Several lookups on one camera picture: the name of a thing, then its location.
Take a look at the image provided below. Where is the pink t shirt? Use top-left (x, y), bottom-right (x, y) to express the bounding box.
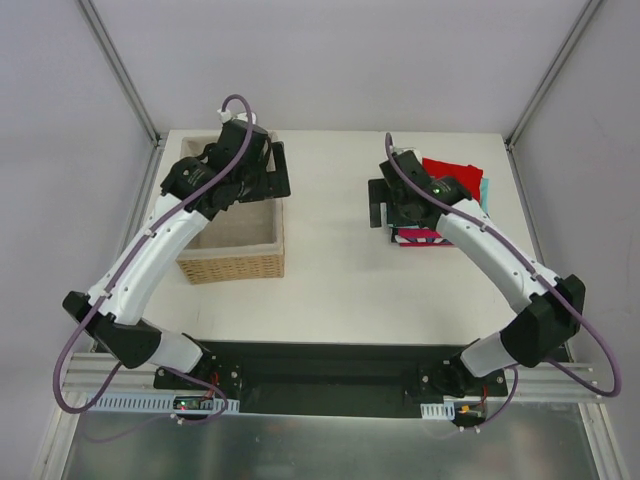
top-left (397, 228), bottom-right (452, 248)

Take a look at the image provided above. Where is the wicker basket with cloth liner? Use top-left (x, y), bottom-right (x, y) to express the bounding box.
top-left (175, 137), bottom-right (286, 286)

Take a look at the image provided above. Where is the red t shirt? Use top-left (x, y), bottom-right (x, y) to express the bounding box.
top-left (422, 157), bottom-right (484, 201)

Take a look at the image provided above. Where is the teal t shirt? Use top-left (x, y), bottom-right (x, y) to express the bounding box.
top-left (385, 178), bottom-right (490, 229)

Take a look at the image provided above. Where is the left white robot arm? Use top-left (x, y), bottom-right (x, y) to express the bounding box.
top-left (62, 119), bottom-right (291, 389)

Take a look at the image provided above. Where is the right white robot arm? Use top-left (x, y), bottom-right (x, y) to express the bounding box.
top-left (368, 149), bottom-right (586, 398)

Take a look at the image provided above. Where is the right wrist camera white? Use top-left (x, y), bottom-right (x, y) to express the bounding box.
top-left (391, 146), bottom-right (422, 159)

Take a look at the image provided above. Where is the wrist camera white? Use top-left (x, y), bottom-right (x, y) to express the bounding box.
top-left (217, 108), bottom-right (257, 125)
top-left (391, 146), bottom-right (422, 159)

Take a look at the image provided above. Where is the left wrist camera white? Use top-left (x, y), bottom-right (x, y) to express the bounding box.
top-left (217, 108), bottom-right (257, 125)

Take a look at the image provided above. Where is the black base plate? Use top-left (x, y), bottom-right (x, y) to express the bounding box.
top-left (152, 339), bottom-right (509, 416)

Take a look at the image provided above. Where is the left aluminium frame post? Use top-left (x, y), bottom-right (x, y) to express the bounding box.
top-left (75, 0), bottom-right (162, 147)

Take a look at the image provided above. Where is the aluminium frame post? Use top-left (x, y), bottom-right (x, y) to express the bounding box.
top-left (75, 0), bottom-right (162, 147)
top-left (505, 0), bottom-right (607, 152)

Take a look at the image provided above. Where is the right aluminium frame post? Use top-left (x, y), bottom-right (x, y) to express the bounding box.
top-left (505, 0), bottom-right (607, 152)

